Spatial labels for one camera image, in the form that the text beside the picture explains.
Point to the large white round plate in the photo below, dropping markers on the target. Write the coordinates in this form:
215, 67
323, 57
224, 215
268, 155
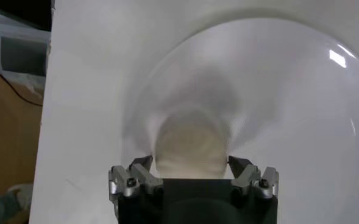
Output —
289, 121

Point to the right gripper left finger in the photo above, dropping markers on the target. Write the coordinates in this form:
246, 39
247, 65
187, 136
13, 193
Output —
133, 182

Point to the grey white box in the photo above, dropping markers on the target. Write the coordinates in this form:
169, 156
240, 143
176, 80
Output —
20, 54

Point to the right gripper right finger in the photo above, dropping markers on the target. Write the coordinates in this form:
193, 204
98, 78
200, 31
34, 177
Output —
252, 179

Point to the pale teal blurred object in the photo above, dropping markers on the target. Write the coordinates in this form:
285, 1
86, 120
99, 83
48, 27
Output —
5, 204

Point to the white steamed baozi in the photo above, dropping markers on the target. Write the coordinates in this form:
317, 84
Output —
193, 146

